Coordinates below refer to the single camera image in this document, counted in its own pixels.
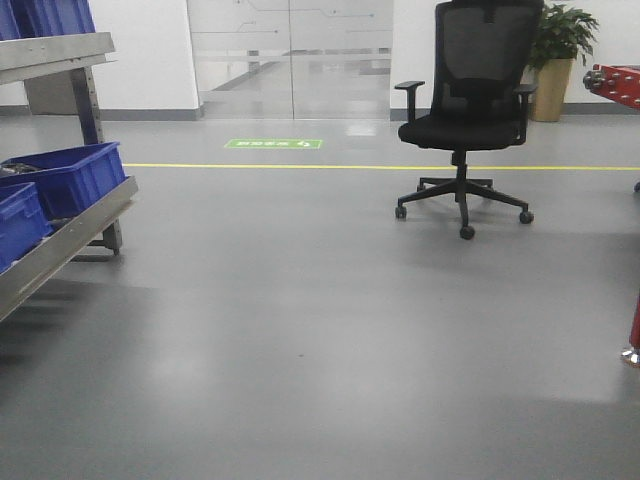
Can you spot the green floor sign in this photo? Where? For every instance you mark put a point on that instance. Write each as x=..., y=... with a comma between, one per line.
x=274, y=143

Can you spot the glass door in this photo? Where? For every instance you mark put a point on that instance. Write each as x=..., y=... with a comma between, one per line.
x=292, y=59

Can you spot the black mesh office chair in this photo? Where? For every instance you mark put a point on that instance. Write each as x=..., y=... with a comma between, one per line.
x=479, y=101

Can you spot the blue bin on rack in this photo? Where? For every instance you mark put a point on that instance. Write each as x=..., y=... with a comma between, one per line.
x=68, y=181

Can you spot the blue bin near rack edge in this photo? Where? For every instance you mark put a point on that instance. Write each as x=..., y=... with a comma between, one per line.
x=23, y=222

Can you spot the steel flow rack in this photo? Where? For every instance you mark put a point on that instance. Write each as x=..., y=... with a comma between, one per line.
x=50, y=57

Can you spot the potted green plant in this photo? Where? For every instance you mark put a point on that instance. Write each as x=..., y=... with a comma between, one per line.
x=563, y=35

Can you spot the blue bin upper left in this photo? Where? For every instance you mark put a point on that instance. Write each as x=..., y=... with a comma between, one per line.
x=44, y=18

